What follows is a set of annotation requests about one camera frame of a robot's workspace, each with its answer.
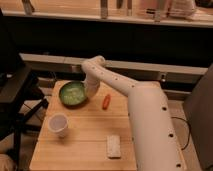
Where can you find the white rounded end effector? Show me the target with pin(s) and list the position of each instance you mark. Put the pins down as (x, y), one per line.
(91, 88)

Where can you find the green ceramic bowl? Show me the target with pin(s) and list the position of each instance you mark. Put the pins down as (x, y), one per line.
(72, 93)

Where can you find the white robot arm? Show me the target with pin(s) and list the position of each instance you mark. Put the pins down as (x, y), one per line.
(155, 142)

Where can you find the orange carrot toy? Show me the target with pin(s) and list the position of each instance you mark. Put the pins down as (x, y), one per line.
(106, 102)

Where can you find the white rectangular sponge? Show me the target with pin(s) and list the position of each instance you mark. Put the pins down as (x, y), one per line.
(113, 146)

